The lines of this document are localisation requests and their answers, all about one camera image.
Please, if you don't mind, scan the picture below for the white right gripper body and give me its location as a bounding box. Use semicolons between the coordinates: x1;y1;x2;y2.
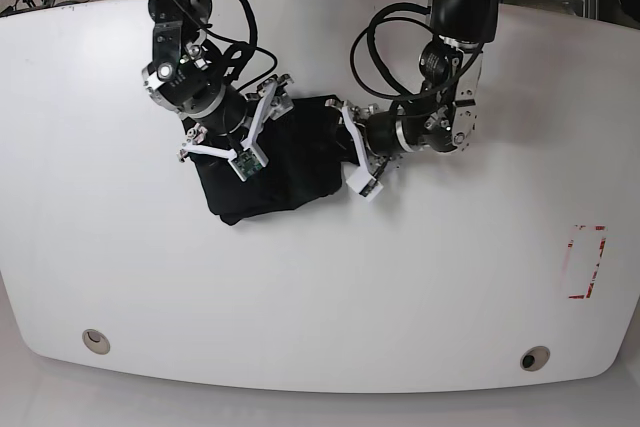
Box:
177;74;294;163

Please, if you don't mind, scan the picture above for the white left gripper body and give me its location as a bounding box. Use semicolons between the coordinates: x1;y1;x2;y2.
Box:
325;99;402;185

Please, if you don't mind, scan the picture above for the black T-shirt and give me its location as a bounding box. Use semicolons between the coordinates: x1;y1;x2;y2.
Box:
189;94;358;226

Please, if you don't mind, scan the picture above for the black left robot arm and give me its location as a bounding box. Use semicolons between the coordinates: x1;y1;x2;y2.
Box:
326;0;500;197

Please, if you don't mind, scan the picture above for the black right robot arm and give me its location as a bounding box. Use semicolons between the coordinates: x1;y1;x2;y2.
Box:
142;0;294;179

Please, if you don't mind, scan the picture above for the left table grommet hole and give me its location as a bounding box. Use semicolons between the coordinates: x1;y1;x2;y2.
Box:
82;329;111;355

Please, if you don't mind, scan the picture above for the table grommet hole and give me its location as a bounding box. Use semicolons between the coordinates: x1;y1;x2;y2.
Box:
520;346;551;372
82;329;111;355

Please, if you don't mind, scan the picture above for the red tape rectangle marking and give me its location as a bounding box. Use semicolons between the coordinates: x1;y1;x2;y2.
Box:
561;225;608;300

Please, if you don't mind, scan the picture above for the right table grommet hole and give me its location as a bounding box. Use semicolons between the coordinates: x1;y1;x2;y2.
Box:
520;346;551;372

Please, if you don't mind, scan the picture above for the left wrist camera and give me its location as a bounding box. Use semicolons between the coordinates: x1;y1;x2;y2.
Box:
346;169;383;202

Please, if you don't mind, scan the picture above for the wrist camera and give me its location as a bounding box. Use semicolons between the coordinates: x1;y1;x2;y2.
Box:
346;169;383;202
229;146;269;182

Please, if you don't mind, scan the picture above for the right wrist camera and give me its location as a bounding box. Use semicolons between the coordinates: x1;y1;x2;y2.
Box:
229;146;269;182

